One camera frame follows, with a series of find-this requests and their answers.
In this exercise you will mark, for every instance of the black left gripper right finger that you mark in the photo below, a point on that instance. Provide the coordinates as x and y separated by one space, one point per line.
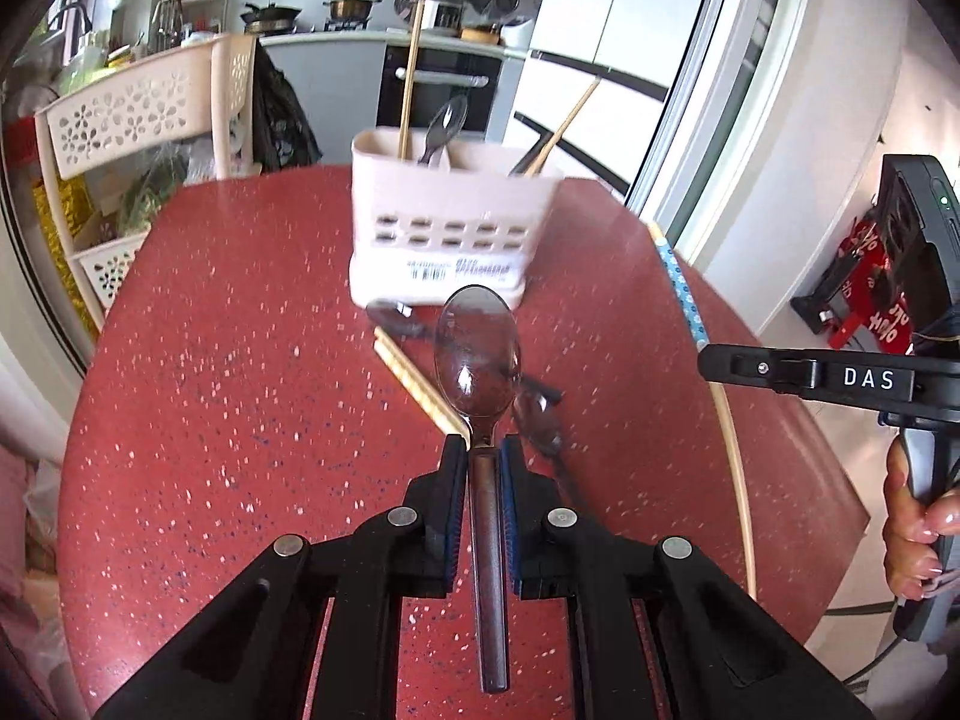
655 630

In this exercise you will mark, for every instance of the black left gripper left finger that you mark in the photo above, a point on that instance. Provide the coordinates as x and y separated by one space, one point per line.
311 629

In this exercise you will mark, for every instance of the blue dotted chopstick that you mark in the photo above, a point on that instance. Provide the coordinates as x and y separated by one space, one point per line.
695 324

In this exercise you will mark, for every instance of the translucent brown spoon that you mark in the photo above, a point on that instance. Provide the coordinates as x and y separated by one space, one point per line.
477 359

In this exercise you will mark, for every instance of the plain wooden chopstick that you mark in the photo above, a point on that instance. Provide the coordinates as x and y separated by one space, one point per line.
537 163
403 150

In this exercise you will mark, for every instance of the dark brown spoon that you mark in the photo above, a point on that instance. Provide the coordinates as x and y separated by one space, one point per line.
444 127

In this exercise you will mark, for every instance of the kitchen faucet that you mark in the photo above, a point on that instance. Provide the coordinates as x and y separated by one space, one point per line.
71 22

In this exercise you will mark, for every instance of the right hand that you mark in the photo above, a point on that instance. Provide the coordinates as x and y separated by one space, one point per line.
911 529

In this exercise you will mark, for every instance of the red fabric decoration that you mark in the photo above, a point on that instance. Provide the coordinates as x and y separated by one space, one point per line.
863 290

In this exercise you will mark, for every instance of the white refrigerator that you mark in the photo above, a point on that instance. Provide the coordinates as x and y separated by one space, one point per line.
645 39

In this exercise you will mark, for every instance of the white utensil caddy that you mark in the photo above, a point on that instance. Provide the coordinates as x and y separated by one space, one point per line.
422 232

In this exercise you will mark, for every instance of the black plastic bag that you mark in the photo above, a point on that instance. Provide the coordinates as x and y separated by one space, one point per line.
281 135

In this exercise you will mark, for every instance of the black built-in oven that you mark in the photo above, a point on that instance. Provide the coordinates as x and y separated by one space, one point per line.
440 75

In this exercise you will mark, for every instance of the silver rice cooker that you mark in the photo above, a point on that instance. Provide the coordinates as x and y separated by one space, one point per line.
442 17

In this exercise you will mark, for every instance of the black wok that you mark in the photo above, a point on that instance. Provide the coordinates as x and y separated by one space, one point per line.
270 20

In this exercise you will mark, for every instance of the bronze cooking pot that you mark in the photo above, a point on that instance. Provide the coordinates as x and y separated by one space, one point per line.
347 12

